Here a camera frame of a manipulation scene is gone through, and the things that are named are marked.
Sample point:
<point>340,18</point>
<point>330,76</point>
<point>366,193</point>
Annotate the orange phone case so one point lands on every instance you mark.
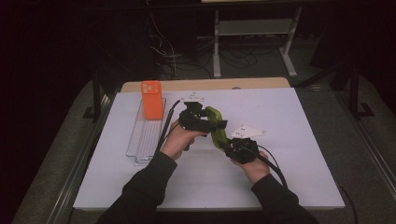
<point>152,105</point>

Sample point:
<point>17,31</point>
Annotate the person's left hand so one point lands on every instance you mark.
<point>177,141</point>

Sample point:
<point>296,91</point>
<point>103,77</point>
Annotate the clear plastic tray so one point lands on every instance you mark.
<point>146,140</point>

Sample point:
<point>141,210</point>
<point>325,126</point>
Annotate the black metal stand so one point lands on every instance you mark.
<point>354,93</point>
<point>97,93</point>

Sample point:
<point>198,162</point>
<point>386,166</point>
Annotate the green clown phone case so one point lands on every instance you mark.
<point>219,137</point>

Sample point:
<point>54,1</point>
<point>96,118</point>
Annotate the aluminium frame rail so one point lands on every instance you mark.
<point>81,161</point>
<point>368,140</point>

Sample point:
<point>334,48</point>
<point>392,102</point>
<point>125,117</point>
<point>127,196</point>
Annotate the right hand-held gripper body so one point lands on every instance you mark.
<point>244,151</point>

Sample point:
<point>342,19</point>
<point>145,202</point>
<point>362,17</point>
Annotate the person's right hand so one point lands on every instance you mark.
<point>257,169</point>

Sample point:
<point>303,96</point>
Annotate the white metal table frame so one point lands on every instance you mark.
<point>255,27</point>

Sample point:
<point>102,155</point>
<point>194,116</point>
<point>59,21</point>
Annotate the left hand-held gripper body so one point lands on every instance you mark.
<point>194,119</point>

